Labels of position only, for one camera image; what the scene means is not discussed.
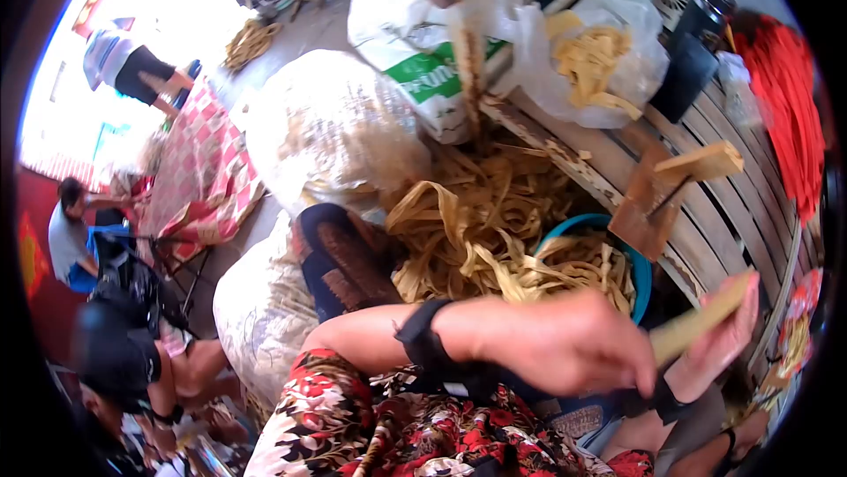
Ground person's right hand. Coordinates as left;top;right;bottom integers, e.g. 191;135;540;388
662;270;762;405

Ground person's left hand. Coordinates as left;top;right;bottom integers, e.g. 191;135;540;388
433;288;659;400

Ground person's right fingers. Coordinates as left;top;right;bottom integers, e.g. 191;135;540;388
711;270;762;372

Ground person's left fingers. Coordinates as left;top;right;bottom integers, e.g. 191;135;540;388
592;308;659;400

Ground tan strip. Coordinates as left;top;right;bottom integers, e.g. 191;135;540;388
650;270;755;367

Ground black wrist band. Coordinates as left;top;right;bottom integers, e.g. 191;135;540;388
395;297;524;406
617;374;694;426

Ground red printed packet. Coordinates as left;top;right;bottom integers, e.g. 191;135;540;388
776;267;825;380

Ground blue plastic basin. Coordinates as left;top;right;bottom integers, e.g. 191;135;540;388
535;213;654;326

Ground slatted wooden bench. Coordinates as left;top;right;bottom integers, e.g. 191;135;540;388
480;76;825;379

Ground person's legs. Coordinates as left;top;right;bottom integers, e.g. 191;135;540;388
652;381;772;477

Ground wooden block tool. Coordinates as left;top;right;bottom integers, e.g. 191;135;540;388
607;140;746;263

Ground pile of tan fibre strips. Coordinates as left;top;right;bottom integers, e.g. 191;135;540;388
382;136;637;319

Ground bundle of red strips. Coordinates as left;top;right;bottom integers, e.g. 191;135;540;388
731;10;829;226

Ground black pouch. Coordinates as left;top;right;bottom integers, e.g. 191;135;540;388
650;32;720;124

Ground person's body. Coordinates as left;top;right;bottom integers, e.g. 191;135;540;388
244;348;656;477

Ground clear bag of yellow strips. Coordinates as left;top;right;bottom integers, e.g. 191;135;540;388
515;0;671;130

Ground dark patterned cloth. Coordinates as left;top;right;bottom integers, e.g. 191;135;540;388
293;202;406;323

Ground black jar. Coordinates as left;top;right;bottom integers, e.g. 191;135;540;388
674;0;737;51

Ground white woven sack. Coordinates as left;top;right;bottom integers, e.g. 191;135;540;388
212;211;322;412

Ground large clear bag of fibres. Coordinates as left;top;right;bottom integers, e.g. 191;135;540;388
244;49;432;216

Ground white sack with green label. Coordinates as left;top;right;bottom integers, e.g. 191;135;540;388
347;0;530;146

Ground table with checkered cloth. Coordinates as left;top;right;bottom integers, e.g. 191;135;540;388
135;76;267;319

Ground bundle of straw strips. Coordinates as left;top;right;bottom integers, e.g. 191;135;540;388
224;18;283;74

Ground black folding chair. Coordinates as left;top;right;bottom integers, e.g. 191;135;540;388
88;224;213;340

